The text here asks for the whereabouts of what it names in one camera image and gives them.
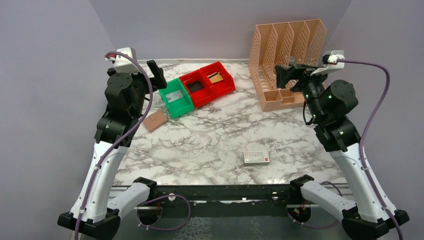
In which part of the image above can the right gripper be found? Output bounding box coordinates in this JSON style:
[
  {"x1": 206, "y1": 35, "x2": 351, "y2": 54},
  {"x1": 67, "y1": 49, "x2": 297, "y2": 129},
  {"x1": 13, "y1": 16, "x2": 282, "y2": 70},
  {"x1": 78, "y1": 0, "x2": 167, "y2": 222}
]
[{"x1": 276, "y1": 63, "x2": 335, "y2": 122}]

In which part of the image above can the tan leather card holder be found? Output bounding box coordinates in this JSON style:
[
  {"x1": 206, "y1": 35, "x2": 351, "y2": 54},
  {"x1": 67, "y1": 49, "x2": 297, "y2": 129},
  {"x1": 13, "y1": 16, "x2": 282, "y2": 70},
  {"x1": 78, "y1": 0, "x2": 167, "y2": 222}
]
[{"x1": 143, "y1": 110, "x2": 168, "y2": 133}]

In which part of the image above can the red plastic bin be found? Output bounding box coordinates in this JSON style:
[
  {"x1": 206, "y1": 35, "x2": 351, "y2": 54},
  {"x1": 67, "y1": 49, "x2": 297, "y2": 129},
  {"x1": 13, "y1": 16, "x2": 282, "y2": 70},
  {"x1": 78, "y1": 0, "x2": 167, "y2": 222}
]
[
  {"x1": 179, "y1": 69, "x2": 214, "y2": 108},
  {"x1": 200, "y1": 61, "x2": 236, "y2": 99}
]

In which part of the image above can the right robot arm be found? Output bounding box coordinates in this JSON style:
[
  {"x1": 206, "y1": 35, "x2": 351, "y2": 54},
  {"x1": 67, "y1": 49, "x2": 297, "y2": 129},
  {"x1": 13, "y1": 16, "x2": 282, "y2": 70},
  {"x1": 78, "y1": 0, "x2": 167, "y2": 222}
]
[{"x1": 275, "y1": 64, "x2": 410, "y2": 240}]

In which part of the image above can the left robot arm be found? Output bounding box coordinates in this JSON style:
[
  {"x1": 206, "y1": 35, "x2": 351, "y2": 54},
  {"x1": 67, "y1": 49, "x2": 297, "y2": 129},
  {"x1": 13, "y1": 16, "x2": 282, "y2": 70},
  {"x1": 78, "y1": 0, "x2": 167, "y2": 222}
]
[{"x1": 57, "y1": 58, "x2": 167, "y2": 240}]

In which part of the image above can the silver card in green bin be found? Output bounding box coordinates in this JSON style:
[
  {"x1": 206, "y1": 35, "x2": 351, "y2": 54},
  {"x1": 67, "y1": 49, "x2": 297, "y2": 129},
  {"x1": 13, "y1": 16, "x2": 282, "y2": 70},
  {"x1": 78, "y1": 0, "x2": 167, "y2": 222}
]
[{"x1": 165, "y1": 90, "x2": 184, "y2": 103}]

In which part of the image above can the black cards stack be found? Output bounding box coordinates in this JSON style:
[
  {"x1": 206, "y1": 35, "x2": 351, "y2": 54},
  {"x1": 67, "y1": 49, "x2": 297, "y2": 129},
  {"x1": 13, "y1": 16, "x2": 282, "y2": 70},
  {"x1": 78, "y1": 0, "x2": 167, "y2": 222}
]
[{"x1": 186, "y1": 80, "x2": 204, "y2": 93}]

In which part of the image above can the gold cards stack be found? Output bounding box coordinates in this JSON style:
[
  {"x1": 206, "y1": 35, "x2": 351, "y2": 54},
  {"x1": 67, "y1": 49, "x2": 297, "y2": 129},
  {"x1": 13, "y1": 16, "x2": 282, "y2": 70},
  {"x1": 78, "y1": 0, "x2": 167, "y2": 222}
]
[{"x1": 207, "y1": 72, "x2": 224, "y2": 84}]

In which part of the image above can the green plastic bin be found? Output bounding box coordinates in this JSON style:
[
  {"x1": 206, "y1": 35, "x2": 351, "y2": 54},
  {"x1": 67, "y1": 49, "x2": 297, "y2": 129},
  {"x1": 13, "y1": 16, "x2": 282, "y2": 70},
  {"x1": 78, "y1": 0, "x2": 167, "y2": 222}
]
[{"x1": 159, "y1": 78, "x2": 195, "y2": 119}]

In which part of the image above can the peach file organizer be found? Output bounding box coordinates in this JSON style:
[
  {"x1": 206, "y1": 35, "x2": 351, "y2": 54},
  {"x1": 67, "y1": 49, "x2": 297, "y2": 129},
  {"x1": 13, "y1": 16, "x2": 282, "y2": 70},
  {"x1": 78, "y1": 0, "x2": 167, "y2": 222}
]
[{"x1": 248, "y1": 19, "x2": 326, "y2": 112}]

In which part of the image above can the white small box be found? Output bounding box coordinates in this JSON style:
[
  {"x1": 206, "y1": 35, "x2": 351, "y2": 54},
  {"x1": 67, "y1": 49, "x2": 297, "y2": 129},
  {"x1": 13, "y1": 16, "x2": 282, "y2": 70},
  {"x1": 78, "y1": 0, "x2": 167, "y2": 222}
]
[{"x1": 243, "y1": 151, "x2": 270, "y2": 166}]

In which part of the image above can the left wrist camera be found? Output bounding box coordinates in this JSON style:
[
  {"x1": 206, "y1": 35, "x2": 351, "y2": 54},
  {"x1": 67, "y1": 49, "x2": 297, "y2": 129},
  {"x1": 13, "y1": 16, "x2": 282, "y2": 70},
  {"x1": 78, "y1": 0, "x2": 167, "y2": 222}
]
[{"x1": 104, "y1": 47, "x2": 139, "y2": 74}]

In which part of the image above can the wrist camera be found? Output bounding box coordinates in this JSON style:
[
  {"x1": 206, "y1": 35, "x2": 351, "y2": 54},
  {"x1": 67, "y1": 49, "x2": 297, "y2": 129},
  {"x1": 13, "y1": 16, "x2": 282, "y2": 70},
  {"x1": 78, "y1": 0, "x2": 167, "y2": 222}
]
[
  {"x1": 104, "y1": 47, "x2": 139, "y2": 74},
  {"x1": 310, "y1": 50, "x2": 345, "y2": 76}
]

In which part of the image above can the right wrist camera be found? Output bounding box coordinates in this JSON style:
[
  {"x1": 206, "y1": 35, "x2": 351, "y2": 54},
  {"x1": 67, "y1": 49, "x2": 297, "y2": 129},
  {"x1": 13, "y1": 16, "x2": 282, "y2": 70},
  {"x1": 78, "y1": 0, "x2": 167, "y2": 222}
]
[{"x1": 310, "y1": 50, "x2": 345, "y2": 76}]

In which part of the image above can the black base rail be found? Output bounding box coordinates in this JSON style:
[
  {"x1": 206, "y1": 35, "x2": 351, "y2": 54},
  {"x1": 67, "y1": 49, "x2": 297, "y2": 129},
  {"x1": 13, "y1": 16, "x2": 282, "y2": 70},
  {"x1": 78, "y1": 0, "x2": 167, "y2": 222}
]
[{"x1": 134, "y1": 177, "x2": 305, "y2": 218}]

